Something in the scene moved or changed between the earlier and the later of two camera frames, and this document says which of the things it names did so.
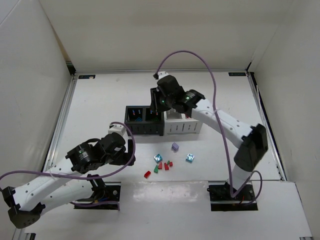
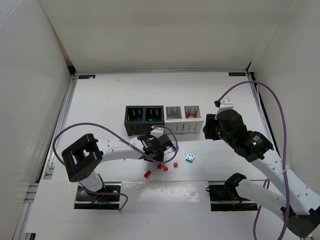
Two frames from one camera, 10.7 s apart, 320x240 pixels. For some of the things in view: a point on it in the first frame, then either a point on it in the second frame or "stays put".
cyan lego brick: (190, 157) stays put
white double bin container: (175, 123) stays put
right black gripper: (153, 99) → (208, 127)
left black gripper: (129, 152) → (161, 144)
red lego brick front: (147, 174) stays put
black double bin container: (143, 120) stays put
